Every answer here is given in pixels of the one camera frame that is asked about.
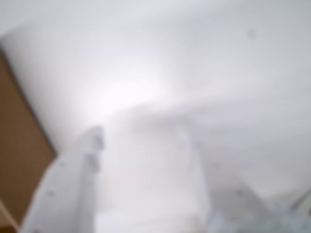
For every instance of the brown cardboard box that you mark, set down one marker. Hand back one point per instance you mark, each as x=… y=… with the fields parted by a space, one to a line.
x=17 y=133

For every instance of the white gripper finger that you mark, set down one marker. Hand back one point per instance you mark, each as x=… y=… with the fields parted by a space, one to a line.
x=65 y=194
x=221 y=194

